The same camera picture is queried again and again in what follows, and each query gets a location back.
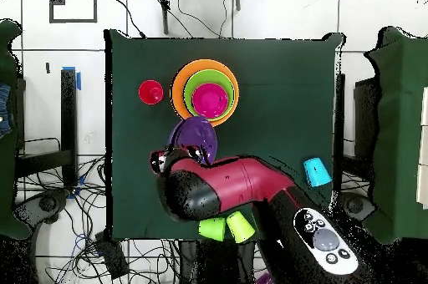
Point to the blue plastic cup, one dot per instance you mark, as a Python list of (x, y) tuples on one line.
[(317, 172)]

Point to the black power box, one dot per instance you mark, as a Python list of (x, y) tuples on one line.
[(112, 257)]

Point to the green cloth covered table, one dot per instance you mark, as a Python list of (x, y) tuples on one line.
[(6, 163), (401, 130)]

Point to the yellow-green plastic cup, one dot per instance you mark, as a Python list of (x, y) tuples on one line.
[(240, 229)]

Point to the orange plastic bowl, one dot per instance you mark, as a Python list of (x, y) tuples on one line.
[(177, 97)]

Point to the blue denim fabric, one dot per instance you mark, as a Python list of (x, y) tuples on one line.
[(5, 110)]

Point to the black metal stand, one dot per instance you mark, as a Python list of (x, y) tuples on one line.
[(339, 113), (68, 113)]

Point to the black tripod stand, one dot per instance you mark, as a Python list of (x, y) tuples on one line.
[(164, 13)]

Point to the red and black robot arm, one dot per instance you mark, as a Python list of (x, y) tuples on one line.
[(240, 180)]

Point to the white box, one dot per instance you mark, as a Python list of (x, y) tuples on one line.
[(424, 150)]

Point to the red plastic cup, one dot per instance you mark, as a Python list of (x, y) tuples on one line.
[(147, 88)]

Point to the green plastic cup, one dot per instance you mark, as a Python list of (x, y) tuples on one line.
[(212, 229)]

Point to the blue tape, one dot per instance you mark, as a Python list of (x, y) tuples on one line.
[(79, 80)]

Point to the green plastic bowl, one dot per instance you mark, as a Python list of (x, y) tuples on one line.
[(207, 75)]

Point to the magenta plastic bowl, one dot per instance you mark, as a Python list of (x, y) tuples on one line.
[(209, 100)]

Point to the dark green tablecloth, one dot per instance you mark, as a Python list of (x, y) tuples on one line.
[(267, 97)]

